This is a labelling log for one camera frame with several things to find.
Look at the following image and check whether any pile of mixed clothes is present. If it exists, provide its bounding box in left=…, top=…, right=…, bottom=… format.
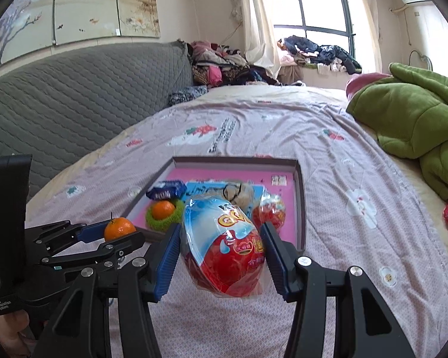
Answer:
left=187, top=40, right=280, bottom=86

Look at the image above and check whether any green fleece blanket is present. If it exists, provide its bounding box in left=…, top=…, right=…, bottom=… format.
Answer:
left=345, top=63, right=448, bottom=202

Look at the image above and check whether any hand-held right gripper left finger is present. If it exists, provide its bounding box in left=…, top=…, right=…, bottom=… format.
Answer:
left=32, top=225, right=182, bottom=358

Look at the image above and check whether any cream curtain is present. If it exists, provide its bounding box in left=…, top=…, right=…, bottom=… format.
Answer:
left=237, top=0, right=280, bottom=77
left=349, top=0, right=381, bottom=73

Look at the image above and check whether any dark framed window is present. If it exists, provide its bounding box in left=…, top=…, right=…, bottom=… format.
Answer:
left=259, top=0, right=357, bottom=71

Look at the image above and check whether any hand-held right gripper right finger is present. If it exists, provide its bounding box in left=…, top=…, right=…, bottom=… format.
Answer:
left=259, top=222, right=415, bottom=358

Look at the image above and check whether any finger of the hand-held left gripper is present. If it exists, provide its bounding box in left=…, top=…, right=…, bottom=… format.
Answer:
left=24, top=221, right=109, bottom=256
left=41, top=231, right=145, bottom=274

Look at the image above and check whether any green fuzzy ring scrunchie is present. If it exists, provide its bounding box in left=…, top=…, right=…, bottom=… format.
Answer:
left=145, top=198, right=185, bottom=232

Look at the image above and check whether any pink and blue book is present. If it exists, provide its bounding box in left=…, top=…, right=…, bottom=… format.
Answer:
left=132, top=168, right=297, bottom=247

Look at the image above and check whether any red egg toy packet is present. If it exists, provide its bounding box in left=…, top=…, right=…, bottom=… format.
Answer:
left=180, top=196, right=266, bottom=299
left=252, top=190, right=286, bottom=232

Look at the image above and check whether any orange mandarin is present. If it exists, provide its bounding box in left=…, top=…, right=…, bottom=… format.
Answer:
left=151, top=200, right=175, bottom=220

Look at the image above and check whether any blue snack packet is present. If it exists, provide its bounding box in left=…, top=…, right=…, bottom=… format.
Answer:
left=145, top=180, right=187, bottom=201

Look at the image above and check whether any cream bed sheet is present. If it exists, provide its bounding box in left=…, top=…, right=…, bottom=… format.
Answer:
left=24, top=82, right=448, bottom=209

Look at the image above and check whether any grey shallow box tray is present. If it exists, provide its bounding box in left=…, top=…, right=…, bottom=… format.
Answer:
left=125, top=155, right=307, bottom=252

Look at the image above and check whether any pink strawberry print bedsheet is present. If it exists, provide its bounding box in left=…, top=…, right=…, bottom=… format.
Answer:
left=24, top=101, right=448, bottom=358

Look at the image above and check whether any person's left hand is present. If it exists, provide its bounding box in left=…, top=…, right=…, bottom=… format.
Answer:
left=0, top=311, right=36, bottom=358

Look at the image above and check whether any grey quilted headboard cover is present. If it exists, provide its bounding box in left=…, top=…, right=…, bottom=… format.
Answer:
left=0, top=39, right=193, bottom=206

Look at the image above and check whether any floral wall painting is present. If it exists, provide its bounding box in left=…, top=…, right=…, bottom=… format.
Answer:
left=0, top=0, right=161, bottom=71

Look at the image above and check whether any mandarin with stem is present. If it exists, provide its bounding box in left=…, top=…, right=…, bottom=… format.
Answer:
left=104, top=212, right=137, bottom=242

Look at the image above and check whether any dark floral cloth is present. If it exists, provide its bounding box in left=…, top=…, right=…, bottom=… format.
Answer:
left=168, top=85, right=208, bottom=107

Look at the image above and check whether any beige dotted scrunchie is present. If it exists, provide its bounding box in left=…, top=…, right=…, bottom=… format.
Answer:
left=220, top=181, right=254, bottom=209

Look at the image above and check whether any pink pillow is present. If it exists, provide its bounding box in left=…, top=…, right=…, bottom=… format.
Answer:
left=345, top=72, right=392, bottom=99

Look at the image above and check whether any pile of dark clothes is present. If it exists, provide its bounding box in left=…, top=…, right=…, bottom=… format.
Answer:
left=276, top=35, right=363, bottom=75

